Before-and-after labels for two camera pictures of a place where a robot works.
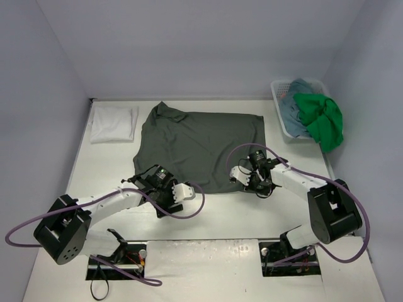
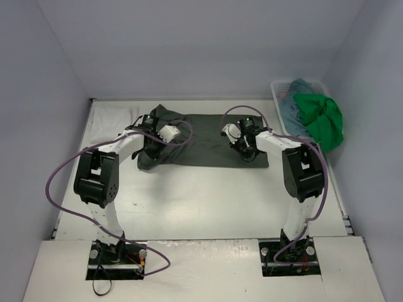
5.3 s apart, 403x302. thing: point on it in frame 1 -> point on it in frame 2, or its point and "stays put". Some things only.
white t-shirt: x=114 y=124 stays put
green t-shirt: x=323 y=117 stays put
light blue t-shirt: x=288 y=108 stays put
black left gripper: x=164 y=207 -> x=151 y=146
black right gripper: x=262 y=187 -> x=244 y=150
